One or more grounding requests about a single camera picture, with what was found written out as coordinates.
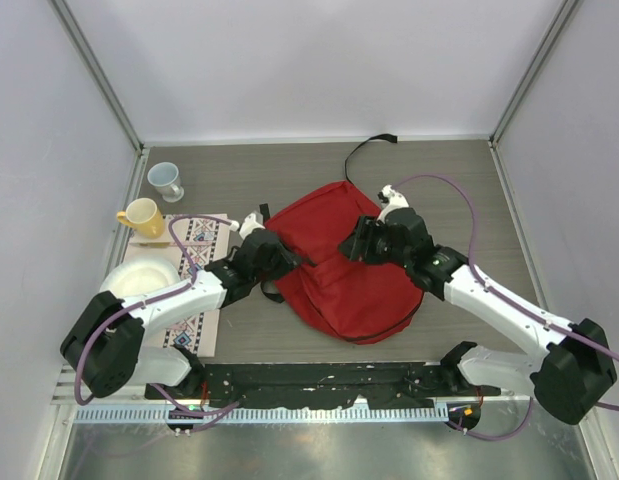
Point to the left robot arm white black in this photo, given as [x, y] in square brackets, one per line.
[106, 348]

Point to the white cable duct strip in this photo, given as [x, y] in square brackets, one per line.
[358, 413]

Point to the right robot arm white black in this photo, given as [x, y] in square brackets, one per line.
[566, 367]

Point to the light blue cup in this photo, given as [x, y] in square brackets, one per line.
[165, 178]

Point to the patterned placemat cloth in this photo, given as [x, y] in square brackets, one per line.
[205, 241]

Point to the yellow mug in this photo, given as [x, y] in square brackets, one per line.
[144, 217]

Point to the white paper plate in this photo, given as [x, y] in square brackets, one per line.
[140, 275]

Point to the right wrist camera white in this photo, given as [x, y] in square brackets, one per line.
[390, 200]

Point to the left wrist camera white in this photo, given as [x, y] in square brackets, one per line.
[252, 222]

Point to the red backpack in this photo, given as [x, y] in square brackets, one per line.
[350, 301]

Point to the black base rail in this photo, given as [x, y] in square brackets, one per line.
[327, 386]

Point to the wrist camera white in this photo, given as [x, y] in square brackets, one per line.
[390, 200]
[252, 222]

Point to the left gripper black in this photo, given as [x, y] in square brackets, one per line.
[288, 261]

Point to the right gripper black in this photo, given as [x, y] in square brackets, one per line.
[353, 246]

